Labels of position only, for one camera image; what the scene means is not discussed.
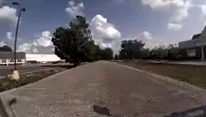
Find low trees behind large tree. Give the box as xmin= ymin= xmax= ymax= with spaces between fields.
xmin=96 ymin=47 xmax=115 ymax=62

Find grey concrete path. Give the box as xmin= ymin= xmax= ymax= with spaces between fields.
xmin=0 ymin=55 xmax=206 ymax=117

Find large dark green tree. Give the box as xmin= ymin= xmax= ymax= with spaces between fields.
xmin=50 ymin=14 xmax=99 ymax=69

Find row of bushes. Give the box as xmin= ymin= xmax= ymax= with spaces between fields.
xmin=143 ymin=44 xmax=183 ymax=63

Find grass area beside building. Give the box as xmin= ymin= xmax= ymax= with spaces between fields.
xmin=114 ymin=55 xmax=206 ymax=97

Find low flat-roofed building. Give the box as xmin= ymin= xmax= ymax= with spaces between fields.
xmin=0 ymin=49 xmax=27 ymax=67

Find building with sloped roof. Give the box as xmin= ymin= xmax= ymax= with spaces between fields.
xmin=176 ymin=17 xmax=206 ymax=62

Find distant dark tree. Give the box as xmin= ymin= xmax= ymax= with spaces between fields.
xmin=0 ymin=44 xmax=14 ymax=53

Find tall street lamp post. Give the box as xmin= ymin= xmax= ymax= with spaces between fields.
xmin=7 ymin=1 xmax=30 ymax=82

